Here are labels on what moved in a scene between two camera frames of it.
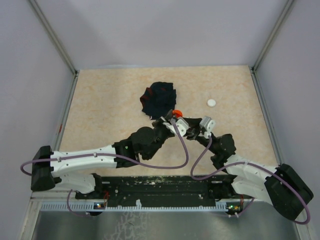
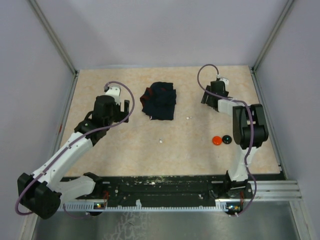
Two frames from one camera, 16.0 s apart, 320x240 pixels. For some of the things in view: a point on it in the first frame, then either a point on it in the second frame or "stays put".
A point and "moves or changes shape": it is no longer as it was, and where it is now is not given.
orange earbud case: x=178 y=113 moves or changes shape
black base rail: x=164 y=189 stays put
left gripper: x=159 y=122 → x=121 y=115
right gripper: x=193 y=133 → x=206 y=98
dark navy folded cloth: x=158 y=99 stays put
